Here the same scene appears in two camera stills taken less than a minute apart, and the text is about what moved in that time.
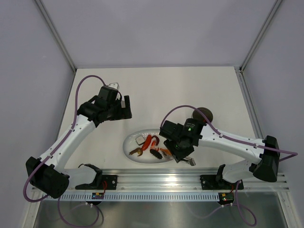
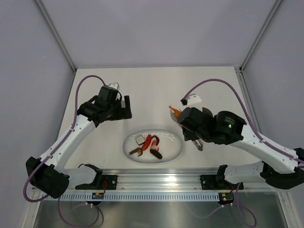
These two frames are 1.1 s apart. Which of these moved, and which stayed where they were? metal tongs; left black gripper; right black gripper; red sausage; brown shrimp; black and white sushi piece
Moved: metal tongs; right black gripper
Stayed: brown shrimp; left black gripper; black and white sushi piece; red sausage
